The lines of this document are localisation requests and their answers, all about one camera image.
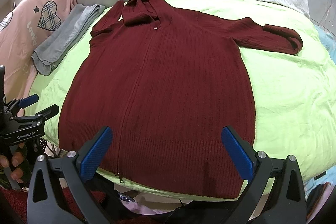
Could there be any dark red knit hooded sweater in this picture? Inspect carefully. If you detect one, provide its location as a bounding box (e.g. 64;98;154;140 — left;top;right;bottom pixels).
58;0;303;198

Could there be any person's left hand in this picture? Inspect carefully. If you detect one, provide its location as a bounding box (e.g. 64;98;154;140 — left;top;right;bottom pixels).
1;143;25;184

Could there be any folded grey towel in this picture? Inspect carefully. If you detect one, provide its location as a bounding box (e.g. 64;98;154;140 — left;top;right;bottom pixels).
31;4;105;76

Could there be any pink heart-print pillow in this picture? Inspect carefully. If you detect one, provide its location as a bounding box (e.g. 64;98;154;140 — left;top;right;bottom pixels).
1;0;77;101

